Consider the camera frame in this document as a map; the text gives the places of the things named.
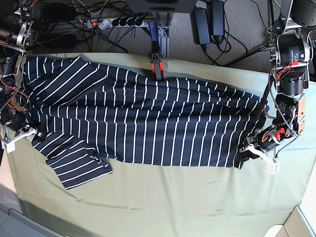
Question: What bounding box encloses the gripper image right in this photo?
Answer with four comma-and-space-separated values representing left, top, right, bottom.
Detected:
236, 134, 274, 169

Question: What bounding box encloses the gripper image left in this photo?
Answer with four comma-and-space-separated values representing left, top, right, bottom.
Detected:
1, 125, 46, 146

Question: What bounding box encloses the navy white striped T-shirt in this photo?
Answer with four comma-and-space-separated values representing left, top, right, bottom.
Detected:
22, 57, 266, 189

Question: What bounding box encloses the robot arm image right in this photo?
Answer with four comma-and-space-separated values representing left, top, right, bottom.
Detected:
236, 0, 316, 174

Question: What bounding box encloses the white box corner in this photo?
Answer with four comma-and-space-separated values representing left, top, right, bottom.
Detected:
264, 206, 316, 237

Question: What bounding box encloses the grey plastic bin corner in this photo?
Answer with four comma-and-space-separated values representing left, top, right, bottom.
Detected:
0, 210, 61, 237

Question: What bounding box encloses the white power strip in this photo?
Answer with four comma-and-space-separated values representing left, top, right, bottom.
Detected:
84, 17, 149, 30

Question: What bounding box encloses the black power adapter left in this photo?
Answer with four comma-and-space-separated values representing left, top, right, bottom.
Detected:
192, 7, 210, 45

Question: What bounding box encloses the black power adapter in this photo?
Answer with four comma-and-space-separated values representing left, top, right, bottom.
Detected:
192, 7, 210, 45
208, 0, 225, 36

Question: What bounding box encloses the black power adapter right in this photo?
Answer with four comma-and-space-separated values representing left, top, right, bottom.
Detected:
208, 0, 225, 36

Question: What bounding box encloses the black tripod stand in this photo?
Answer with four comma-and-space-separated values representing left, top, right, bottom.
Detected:
224, 0, 297, 119

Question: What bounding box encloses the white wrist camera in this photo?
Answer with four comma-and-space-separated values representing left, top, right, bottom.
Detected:
1, 139, 15, 153
265, 160, 281, 175

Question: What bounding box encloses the aluminium frame post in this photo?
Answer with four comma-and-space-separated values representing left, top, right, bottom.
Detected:
153, 12, 174, 58

